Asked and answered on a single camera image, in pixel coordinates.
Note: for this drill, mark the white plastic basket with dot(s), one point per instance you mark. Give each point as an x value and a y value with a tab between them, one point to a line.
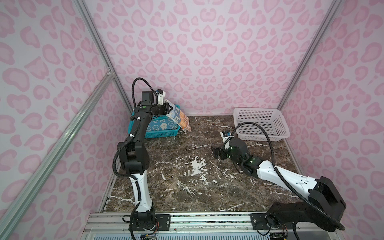
271	120

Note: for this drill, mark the teal bunny towel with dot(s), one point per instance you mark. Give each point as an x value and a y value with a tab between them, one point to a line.
162	123

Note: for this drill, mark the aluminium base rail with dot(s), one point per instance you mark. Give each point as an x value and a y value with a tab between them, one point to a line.
205	226

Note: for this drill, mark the teal plastic basket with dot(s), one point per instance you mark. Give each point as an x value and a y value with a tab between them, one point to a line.
162	134

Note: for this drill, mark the corner aluminium post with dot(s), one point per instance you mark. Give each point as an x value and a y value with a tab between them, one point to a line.
100	46
326	23

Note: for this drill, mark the diagonal aluminium frame bar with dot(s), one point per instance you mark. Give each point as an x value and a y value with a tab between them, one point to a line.
29	192

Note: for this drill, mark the right corner aluminium post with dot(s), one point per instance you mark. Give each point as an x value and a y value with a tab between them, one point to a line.
326	23

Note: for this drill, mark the left corner aluminium post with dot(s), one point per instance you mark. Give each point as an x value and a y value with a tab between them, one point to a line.
100	46

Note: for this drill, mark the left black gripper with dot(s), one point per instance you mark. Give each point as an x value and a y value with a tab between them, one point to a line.
165	110

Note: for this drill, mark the grey patterned towel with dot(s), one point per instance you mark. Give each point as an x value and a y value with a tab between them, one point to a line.
179	117

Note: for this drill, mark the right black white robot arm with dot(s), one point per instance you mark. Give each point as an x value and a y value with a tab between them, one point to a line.
320	202

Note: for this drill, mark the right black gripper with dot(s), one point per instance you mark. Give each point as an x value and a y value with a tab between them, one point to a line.
222	156

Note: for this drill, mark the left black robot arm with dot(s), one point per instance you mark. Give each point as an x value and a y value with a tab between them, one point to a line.
132	159

